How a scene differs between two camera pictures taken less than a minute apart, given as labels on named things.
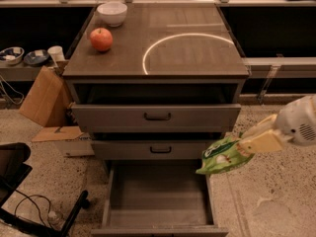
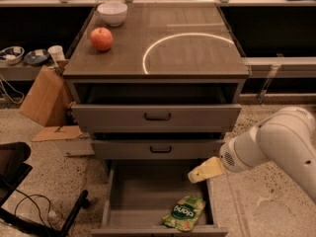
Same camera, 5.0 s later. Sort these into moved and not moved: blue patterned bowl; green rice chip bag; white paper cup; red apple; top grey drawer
Moved: green rice chip bag
Not moved: white paper cup; blue patterned bowl; top grey drawer; red apple
